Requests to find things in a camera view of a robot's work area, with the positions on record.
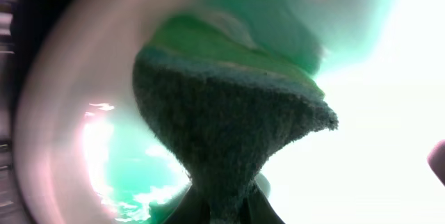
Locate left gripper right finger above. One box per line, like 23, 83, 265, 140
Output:
243, 182, 284, 224

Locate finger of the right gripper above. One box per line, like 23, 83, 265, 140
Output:
427, 140, 445, 185

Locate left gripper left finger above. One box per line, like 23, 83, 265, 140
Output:
149, 184, 210, 224

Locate green sponge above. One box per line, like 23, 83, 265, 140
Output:
132, 15, 339, 223

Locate white plate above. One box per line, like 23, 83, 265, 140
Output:
14, 0, 444, 223

